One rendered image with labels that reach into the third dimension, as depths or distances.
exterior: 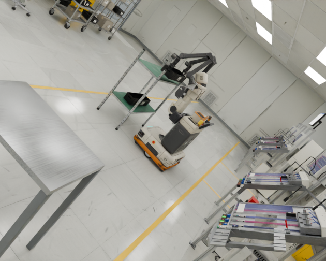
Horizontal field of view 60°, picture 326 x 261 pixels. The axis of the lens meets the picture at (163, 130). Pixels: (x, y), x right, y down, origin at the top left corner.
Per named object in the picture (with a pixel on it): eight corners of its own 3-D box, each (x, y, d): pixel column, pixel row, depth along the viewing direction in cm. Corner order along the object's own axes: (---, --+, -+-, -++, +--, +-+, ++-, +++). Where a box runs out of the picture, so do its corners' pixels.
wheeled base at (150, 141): (177, 164, 447) (188, 154, 439) (162, 172, 388) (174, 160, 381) (149, 134, 463) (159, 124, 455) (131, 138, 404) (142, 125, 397)
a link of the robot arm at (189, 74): (216, 59, 374) (214, 61, 384) (210, 51, 374) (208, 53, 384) (189, 78, 371) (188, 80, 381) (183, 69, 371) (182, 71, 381)
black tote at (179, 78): (168, 78, 381) (174, 72, 378) (160, 70, 385) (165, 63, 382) (181, 83, 434) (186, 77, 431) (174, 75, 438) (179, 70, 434)
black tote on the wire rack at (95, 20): (87, 20, 706) (90, 16, 701) (79, 13, 712) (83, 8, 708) (96, 25, 743) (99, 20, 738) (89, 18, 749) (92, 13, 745)
